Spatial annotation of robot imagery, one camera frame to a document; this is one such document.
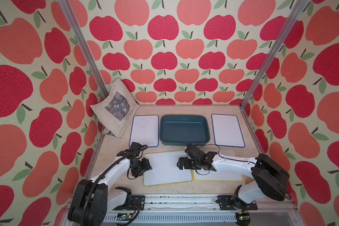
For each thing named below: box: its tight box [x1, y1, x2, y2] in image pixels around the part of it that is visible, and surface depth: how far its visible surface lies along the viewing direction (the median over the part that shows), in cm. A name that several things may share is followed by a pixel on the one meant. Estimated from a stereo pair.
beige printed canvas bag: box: [89, 77, 140, 139], surface depth 106 cm
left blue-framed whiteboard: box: [129, 114, 159, 148], surface depth 107 cm
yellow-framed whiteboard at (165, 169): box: [143, 149, 193, 187], surface depth 86 cm
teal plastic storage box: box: [159, 114, 211, 146], surface depth 109 cm
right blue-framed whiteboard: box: [211, 113, 246, 148], surface depth 107 cm
